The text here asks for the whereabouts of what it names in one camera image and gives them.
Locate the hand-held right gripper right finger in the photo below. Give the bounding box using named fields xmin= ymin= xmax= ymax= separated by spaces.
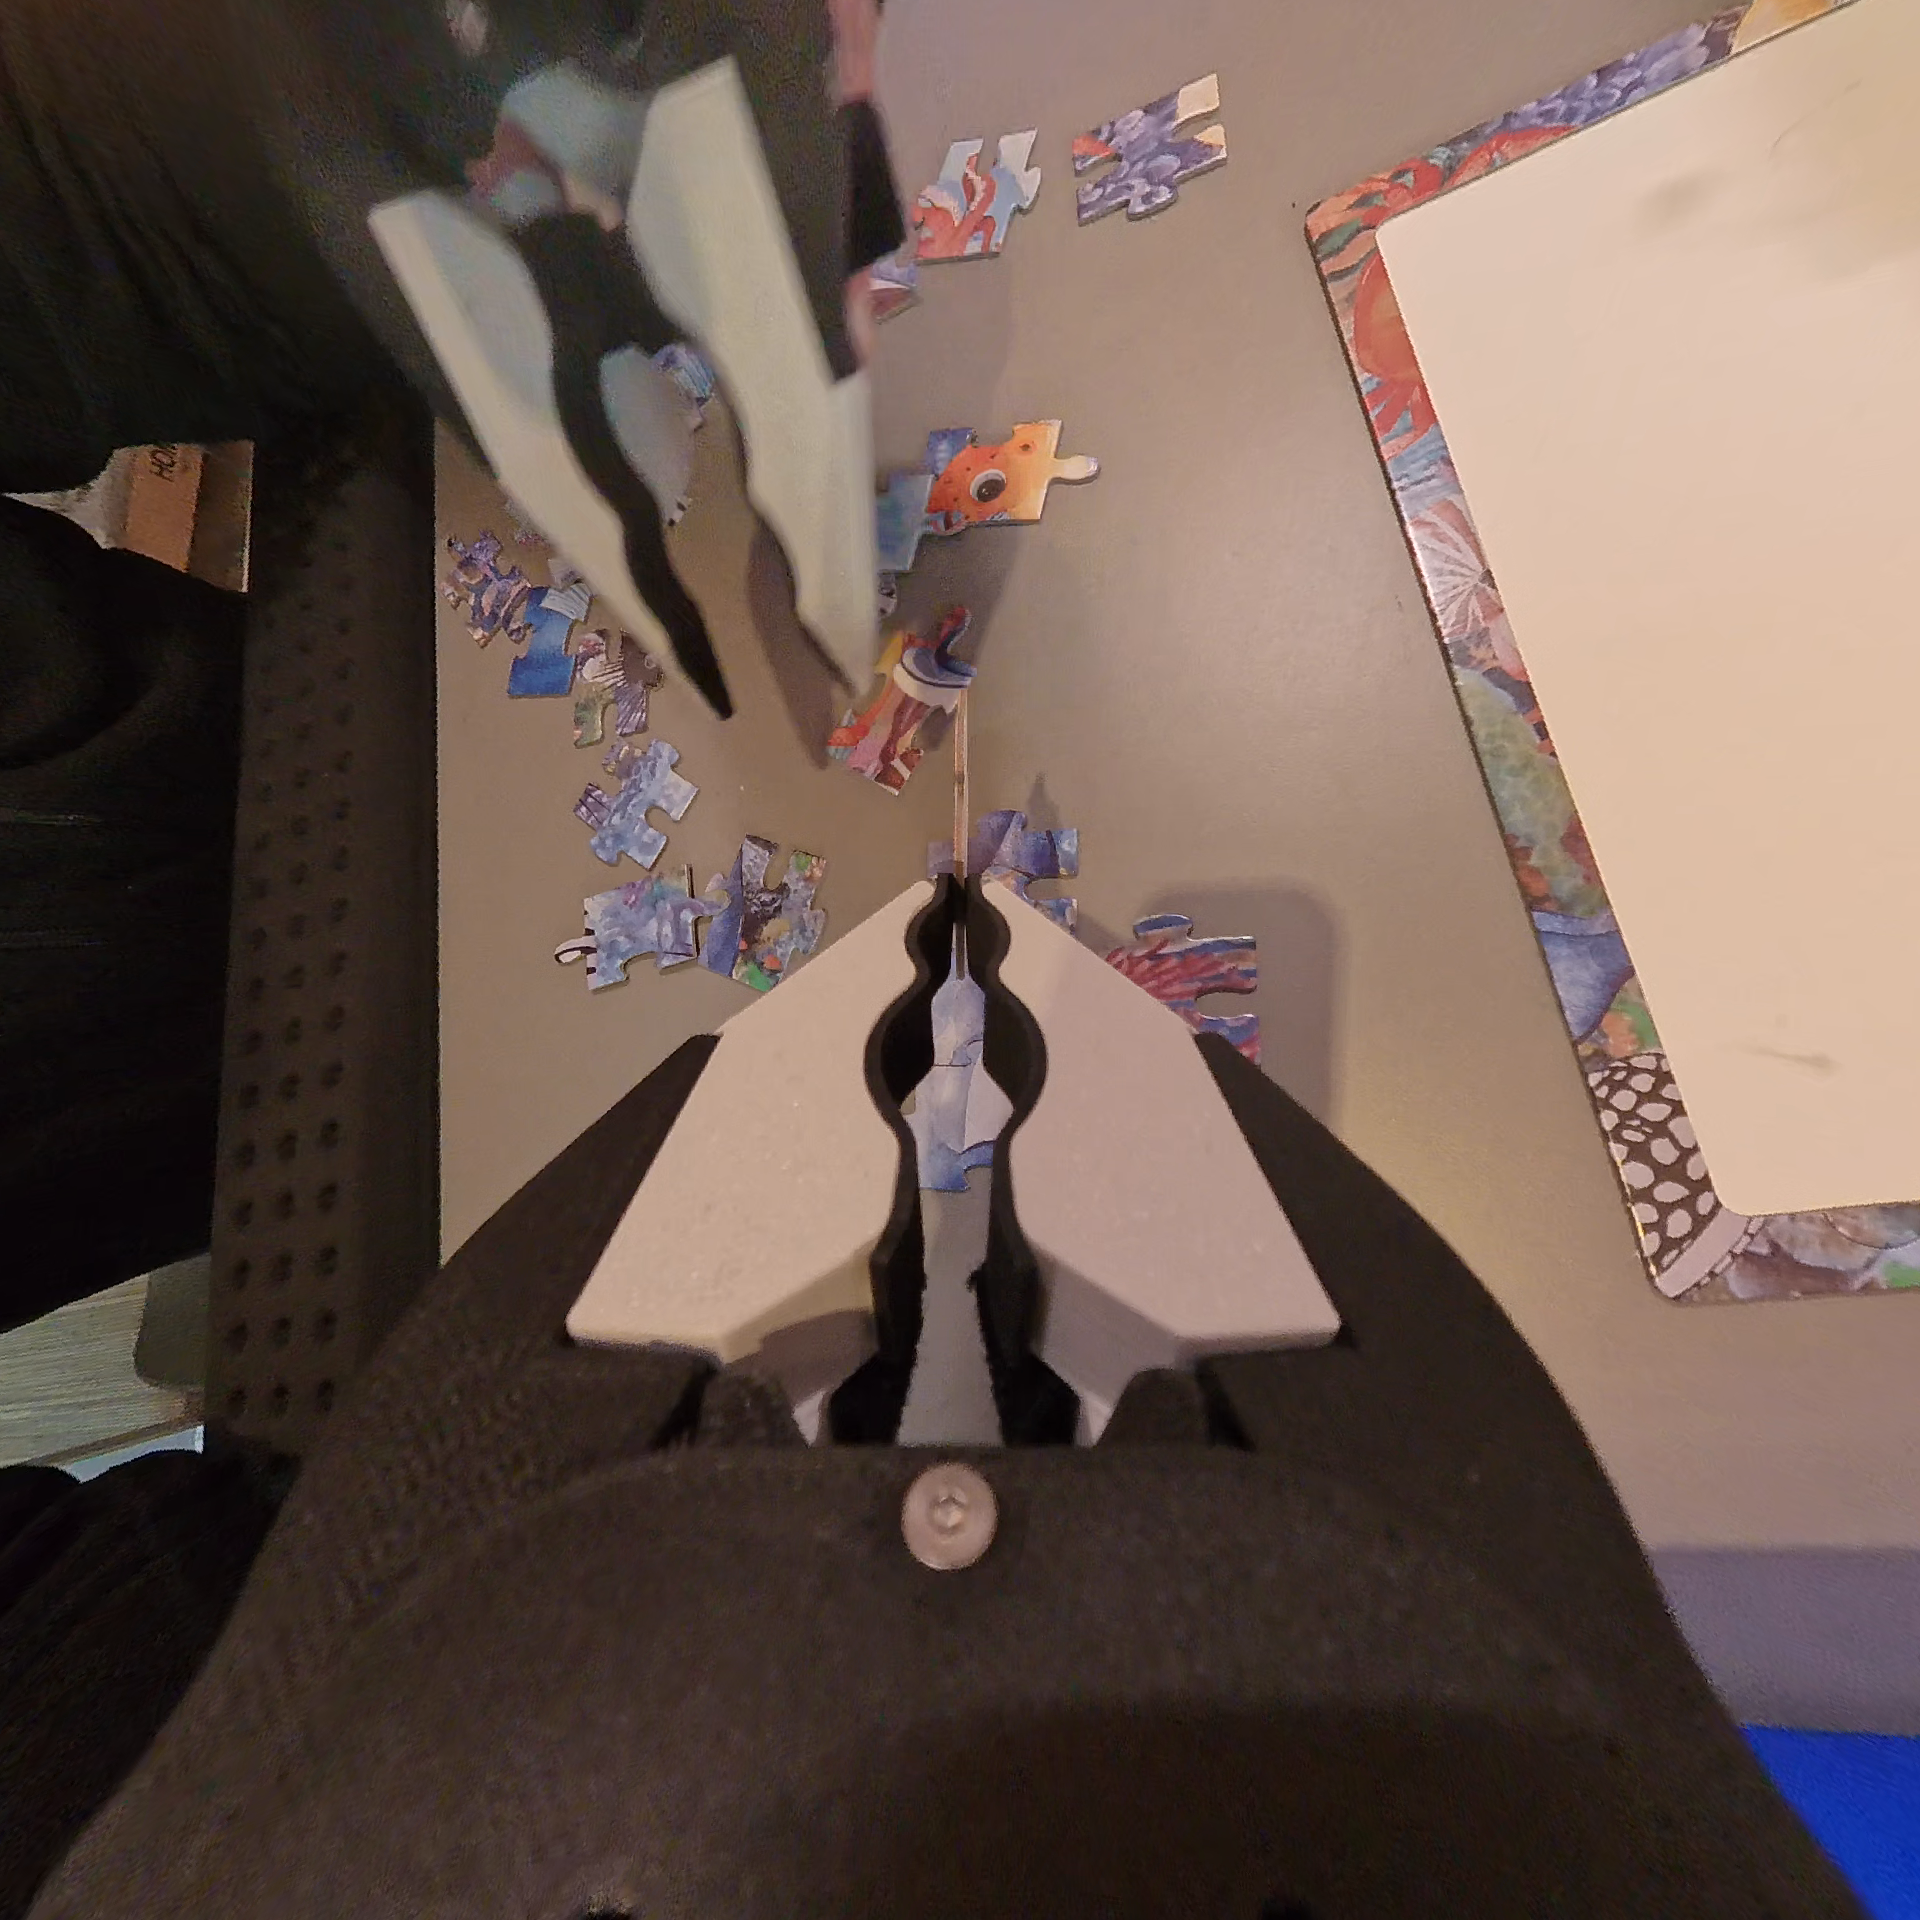
xmin=956 ymin=869 xmax=1342 ymax=1452

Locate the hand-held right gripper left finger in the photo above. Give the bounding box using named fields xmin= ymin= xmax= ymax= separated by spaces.
xmin=566 ymin=871 xmax=962 ymax=1452

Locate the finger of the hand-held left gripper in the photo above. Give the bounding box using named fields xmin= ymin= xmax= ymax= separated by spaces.
xmin=626 ymin=59 xmax=883 ymax=699
xmin=363 ymin=190 xmax=738 ymax=725

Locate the pale blue clownfish-tab puzzle piece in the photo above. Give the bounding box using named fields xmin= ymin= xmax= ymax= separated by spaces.
xmin=601 ymin=343 xmax=705 ymax=529

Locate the blue white-patch puzzle piece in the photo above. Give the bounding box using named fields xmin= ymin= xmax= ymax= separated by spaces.
xmin=912 ymin=1057 xmax=1008 ymax=1191

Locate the orange pufferfish puzzle piece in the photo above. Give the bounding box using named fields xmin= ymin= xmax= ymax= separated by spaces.
xmin=878 ymin=420 xmax=1101 ymax=580

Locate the red white banded puzzle piece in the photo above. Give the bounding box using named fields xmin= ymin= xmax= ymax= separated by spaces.
xmin=825 ymin=603 xmax=979 ymax=797

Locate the brown cardboard box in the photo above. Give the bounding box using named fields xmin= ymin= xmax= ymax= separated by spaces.
xmin=91 ymin=439 xmax=258 ymax=599

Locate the pile of loose puzzle pieces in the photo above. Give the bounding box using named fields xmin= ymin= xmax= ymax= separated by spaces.
xmin=442 ymin=71 xmax=1232 ymax=996

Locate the blue plastic bin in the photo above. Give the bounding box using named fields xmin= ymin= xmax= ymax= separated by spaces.
xmin=1741 ymin=1722 xmax=1920 ymax=1920

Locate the puzzle frame board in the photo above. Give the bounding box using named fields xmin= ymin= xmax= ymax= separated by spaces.
xmin=1303 ymin=0 xmax=1920 ymax=1303

